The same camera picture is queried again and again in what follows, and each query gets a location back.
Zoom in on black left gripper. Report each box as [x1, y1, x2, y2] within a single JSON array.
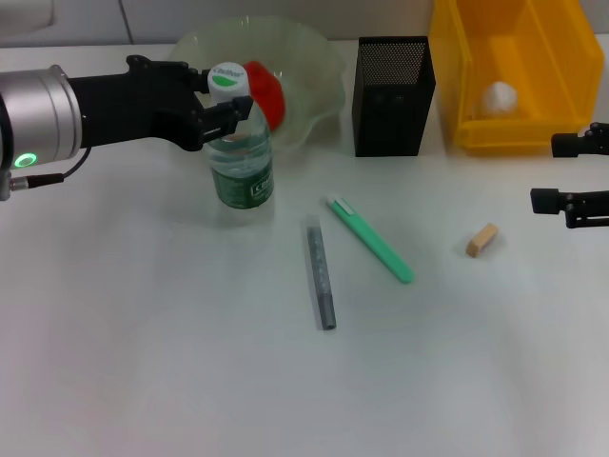
[[69, 55, 255, 152]]

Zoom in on black mesh pen holder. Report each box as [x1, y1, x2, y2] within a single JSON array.
[[351, 35, 438, 158]]

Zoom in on grey pen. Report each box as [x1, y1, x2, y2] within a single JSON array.
[[304, 212, 338, 333]]

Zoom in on clear green-label water bottle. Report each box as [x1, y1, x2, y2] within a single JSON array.
[[203, 61, 276, 210]]

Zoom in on wavy glass fruit bowl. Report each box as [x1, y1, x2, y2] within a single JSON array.
[[168, 14, 346, 151]]

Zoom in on white paper ball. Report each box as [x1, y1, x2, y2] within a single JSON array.
[[480, 80, 520, 115]]

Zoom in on yellow plastic bin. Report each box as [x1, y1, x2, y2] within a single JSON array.
[[429, 0, 605, 157]]

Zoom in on red-orange fruit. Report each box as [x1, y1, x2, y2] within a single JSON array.
[[245, 60, 288, 130]]

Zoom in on green pen with white clip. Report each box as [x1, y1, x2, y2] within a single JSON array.
[[325, 193, 415, 286]]

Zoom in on small wooden cork block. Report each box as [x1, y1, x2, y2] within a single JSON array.
[[464, 223, 500, 260]]

